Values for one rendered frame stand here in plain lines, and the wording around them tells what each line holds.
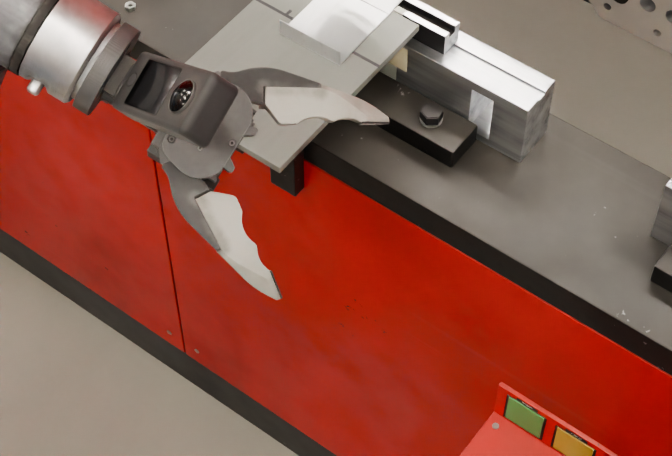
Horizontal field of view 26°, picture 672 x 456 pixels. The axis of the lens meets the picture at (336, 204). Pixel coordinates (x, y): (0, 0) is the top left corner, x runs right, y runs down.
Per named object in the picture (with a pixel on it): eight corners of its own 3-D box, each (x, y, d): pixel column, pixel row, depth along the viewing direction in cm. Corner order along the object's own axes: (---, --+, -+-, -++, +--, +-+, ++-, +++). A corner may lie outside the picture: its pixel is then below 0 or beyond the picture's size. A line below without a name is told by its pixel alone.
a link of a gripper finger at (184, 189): (258, 234, 104) (212, 122, 104) (260, 234, 102) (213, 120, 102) (197, 259, 104) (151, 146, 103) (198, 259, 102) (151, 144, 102)
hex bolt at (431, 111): (414, 121, 172) (415, 112, 171) (428, 106, 174) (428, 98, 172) (434, 131, 171) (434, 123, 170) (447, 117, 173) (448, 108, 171)
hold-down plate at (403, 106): (252, 56, 182) (251, 40, 180) (279, 31, 185) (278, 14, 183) (451, 169, 172) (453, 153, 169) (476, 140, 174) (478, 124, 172)
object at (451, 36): (307, -19, 177) (307, -37, 175) (322, -32, 178) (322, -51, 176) (443, 54, 170) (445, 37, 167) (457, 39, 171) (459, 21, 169)
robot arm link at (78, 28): (72, -23, 100) (8, 77, 99) (130, 13, 100) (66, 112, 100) (77, -5, 107) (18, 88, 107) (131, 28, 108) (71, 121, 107)
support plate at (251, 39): (153, 98, 163) (152, 92, 162) (296, -35, 176) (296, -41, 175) (279, 173, 157) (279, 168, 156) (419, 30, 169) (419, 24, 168)
